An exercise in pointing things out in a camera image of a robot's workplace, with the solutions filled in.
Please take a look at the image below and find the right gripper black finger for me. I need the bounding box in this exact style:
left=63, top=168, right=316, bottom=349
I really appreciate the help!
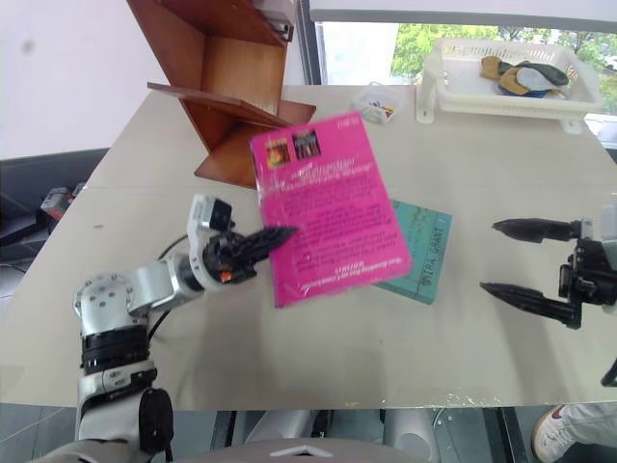
left=491, top=217, right=582, bottom=244
left=479, top=281, right=582, bottom=331

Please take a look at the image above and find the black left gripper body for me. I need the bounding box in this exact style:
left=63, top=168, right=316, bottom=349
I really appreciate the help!
left=201, top=230, right=259, bottom=286

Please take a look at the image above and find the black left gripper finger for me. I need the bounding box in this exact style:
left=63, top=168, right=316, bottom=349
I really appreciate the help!
left=230, top=225, right=300, bottom=267

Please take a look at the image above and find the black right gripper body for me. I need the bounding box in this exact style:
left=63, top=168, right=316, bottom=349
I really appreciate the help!
left=557, top=236, right=617, bottom=309

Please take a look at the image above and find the pink paperback book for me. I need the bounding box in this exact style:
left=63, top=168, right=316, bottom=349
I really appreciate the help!
left=249, top=111, right=415, bottom=310

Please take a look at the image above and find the teal hardcover book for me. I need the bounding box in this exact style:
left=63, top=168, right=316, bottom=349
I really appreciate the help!
left=373, top=198, right=454, bottom=308

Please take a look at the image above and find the brown wooden bookshelf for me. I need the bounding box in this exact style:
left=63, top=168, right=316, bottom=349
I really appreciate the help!
left=125, top=0, right=318, bottom=190

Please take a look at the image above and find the white sneaker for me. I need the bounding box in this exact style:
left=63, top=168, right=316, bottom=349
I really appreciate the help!
left=531, top=402, right=617, bottom=462

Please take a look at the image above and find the grey white glove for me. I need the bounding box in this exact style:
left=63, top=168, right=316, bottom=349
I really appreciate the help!
left=514, top=67, right=551, bottom=94

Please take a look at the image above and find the white plastic basket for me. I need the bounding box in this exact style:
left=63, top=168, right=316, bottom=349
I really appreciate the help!
left=415, top=37, right=606, bottom=134

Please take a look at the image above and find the tan work glove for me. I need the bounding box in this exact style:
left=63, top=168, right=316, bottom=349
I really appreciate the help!
left=479, top=55, right=506, bottom=81

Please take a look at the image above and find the black red battery pack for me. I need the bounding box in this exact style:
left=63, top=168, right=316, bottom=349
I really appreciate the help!
left=38, top=182, right=89, bottom=228

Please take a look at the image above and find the small clear plastic box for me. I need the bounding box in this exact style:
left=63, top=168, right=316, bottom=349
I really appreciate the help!
left=351, top=81, right=405, bottom=125

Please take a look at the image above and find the grey robot torso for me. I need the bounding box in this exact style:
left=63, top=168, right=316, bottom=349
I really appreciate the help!
left=33, top=409, right=438, bottom=463

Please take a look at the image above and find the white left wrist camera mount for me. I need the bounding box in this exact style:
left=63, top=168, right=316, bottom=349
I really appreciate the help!
left=186, top=193, right=236, bottom=293

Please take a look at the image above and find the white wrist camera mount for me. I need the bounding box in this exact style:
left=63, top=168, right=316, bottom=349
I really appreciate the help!
left=577, top=203, right=617, bottom=271
left=186, top=193, right=236, bottom=293

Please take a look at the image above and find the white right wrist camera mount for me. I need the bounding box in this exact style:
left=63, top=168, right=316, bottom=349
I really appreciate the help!
left=577, top=203, right=617, bottom=271

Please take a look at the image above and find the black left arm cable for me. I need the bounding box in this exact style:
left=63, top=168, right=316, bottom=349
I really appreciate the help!
left=138, top=233, right=192, bottom=459

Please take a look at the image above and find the dark window frame post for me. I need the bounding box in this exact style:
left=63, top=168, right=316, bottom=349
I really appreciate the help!
left=294, top=0, right=323, bottom=87

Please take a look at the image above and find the white grey wall box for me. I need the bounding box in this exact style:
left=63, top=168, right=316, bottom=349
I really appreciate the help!
left=253, top=0, right=296, bottom=42

